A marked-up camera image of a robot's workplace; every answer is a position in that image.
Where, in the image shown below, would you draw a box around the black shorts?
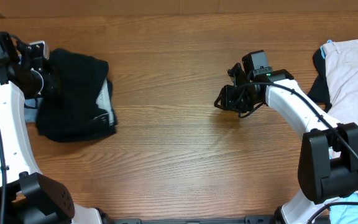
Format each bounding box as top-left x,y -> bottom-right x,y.
35,49 -> 116,142

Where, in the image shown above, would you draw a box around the folded blue denim shorts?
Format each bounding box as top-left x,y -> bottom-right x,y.
17,54 -> 43,124

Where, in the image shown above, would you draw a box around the light blue garment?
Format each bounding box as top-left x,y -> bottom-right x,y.
319,39 -> 358,224

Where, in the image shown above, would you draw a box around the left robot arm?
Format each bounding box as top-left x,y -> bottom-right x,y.
0,32 -> 110,224

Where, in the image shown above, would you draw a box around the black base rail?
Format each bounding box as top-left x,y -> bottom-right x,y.
109,215 -> 273,224

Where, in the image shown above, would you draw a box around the black garment under pile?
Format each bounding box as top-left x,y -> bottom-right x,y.
307,49 -> 332,112

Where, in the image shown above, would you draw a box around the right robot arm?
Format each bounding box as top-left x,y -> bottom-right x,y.
214,50 -> 358,223

